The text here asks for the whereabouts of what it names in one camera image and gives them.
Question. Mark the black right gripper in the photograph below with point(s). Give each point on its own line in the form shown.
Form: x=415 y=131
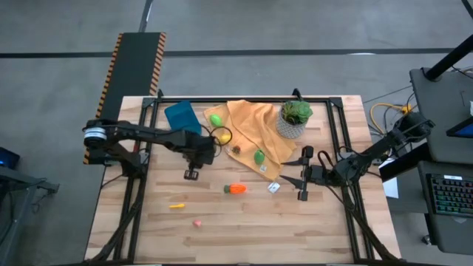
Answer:
x=318 y=175

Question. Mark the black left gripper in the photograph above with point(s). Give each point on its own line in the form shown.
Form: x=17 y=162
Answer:
x=199 y=149

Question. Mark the dark red toy cherry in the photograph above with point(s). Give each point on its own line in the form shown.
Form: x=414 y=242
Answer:
x=236 y=150

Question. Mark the orange toy carrot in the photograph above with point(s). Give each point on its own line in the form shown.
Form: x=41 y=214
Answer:
x=236 y=189

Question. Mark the small yellow toy banana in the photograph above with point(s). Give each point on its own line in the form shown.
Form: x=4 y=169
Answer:
x=177 y=206

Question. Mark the small pink toy fruit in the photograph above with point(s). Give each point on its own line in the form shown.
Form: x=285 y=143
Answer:
x=197 y=223

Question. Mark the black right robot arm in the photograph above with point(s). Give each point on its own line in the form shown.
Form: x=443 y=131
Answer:
x=373 y=151

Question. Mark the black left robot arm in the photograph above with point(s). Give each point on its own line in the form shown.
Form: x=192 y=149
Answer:
x=148 y=133

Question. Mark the white paper tag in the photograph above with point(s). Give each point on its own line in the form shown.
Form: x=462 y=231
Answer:
x=273 y=187

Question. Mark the yellow toy lemon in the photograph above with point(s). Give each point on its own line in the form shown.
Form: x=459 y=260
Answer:
x=225 y=139

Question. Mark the green toy lime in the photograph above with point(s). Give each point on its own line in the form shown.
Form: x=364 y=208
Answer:
x=216 y=120

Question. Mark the green toy pepper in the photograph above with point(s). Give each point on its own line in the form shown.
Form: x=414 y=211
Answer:
x=259 y=157

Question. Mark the succulent in patterned pot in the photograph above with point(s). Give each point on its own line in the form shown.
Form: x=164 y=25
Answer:
x=294 y=118

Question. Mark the orange-yellow cloth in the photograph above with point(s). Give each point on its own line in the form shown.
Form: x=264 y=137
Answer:
x=251 y=125

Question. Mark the white paper sheet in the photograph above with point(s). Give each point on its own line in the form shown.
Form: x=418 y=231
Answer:
x=391 y=188

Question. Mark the black hazard-striped mat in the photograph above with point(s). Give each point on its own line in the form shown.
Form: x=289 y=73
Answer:
x=133 y=66

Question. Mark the grey desk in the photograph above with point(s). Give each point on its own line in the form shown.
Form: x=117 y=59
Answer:
x=436 y=111

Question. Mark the backlit computer keyboard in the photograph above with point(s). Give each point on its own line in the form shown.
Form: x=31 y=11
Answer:
x=451 y=194

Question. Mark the black device blue screen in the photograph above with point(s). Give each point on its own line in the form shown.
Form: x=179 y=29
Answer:
x=463 y=129

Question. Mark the black pole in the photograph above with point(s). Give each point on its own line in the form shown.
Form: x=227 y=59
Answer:
x=447 y=59

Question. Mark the black metal stand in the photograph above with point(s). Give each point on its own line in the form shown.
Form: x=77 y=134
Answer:
x=15 y=192

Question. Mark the black box blue light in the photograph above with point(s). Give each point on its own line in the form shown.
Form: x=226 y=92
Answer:
x=7 y=157

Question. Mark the black aluminium frame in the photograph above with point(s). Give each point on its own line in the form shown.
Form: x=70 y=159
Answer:
x=244 y=99

